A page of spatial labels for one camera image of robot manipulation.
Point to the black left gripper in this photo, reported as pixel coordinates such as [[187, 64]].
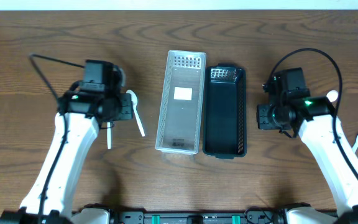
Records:
[[126, 106]]

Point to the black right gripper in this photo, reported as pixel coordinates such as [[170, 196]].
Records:
[[263, 116]]

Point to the white plastic spoon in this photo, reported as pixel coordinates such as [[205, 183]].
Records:
[[109, 135], [332, 95], [137, 117]]

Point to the clear plastic basket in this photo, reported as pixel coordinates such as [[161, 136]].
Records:
[[179, 123]]

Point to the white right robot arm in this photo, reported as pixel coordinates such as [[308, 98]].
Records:
[[314, 122]]

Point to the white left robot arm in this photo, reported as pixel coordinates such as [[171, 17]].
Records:
[[77, 125]]

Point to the dark green plastic basket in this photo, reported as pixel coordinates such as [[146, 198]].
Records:
[[225, 119]]

